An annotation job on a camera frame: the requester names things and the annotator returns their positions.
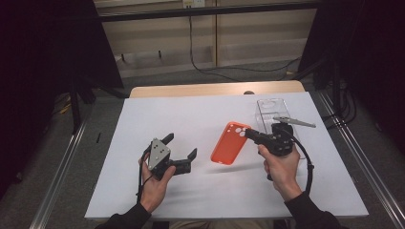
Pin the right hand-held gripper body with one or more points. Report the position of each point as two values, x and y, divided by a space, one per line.
280 141

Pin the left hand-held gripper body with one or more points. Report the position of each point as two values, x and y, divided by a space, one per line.
159 154

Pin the orange phone case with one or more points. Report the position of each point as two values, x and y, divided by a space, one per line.
227 146

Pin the clear plastic box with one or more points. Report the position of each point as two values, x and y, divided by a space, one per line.
267 111

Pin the person's right hand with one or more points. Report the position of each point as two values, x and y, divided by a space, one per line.
283 171

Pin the person's left hand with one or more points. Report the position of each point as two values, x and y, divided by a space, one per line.
154 191

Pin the white board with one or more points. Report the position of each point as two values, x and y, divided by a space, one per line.
207 105

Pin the wooden table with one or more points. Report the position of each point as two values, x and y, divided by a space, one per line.
207 89

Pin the black metal stand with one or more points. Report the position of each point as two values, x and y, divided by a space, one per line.
75 105

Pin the black curtain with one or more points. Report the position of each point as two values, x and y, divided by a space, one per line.
38 47
369 47

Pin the black horizontal bar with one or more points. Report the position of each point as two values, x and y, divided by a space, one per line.
207 11

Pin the aluminium rail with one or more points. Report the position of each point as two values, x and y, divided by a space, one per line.
366 165
60 171

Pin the white wall socket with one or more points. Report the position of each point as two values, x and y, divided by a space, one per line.
193 3

